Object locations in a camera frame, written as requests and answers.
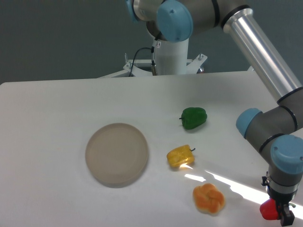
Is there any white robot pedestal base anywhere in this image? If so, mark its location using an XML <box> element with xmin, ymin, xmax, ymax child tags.
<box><xmin>98</xmin><ymin>35</ymin><xmax>255</xmax><ymax>79</ymax></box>

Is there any black cable with connector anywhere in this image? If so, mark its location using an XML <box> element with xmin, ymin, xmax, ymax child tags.
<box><xmin>129</xmin><ymin>32</ymin><xmax>163</xmax><ymax>77</ymax></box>

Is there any red pepper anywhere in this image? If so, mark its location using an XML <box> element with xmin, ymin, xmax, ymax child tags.
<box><xmin>259</xmin><ymin>198</ymin><xmax>279</xmax><ymax>220</ymax></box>

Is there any braided bread roll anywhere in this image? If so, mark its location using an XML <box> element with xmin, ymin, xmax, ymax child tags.
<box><xmin>192</xmin><ymin>183</ymin><xmax>225</xmax><ymax>215</ymax></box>

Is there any green pepper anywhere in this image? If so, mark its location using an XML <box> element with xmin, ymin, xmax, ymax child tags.
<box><xmin>179</xmin><ymin>107</ymin><xmax>207</xmax><ymax>130</ymax></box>

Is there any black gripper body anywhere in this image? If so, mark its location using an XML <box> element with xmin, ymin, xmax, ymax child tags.
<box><xmin>261</xmin><ymin>176</ymin><xmax>299</xmax><ymax>204</ymax></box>

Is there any yellow pepper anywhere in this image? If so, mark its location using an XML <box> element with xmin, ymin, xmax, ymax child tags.
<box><xmin>167</xmin><ymin>145</ymin><xmax>195</xmax><ymax>167</ymax></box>

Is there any beige round plate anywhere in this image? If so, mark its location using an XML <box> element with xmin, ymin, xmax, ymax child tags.
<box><xmin>85</xmin><ymin>123</ymin><xmax>149</xmax><ymax>188</ymax></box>

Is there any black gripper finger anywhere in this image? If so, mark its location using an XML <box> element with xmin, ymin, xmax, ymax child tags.
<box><xmin>276</xmin><ymin>201</ymin><xmax>294</xmax><ymax>225</ymax></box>

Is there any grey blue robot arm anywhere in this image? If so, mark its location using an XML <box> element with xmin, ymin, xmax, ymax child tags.
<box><xmin>126</xmin><ymin>0</ymin><xmax>303</xmax><ymax>226</ymax></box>

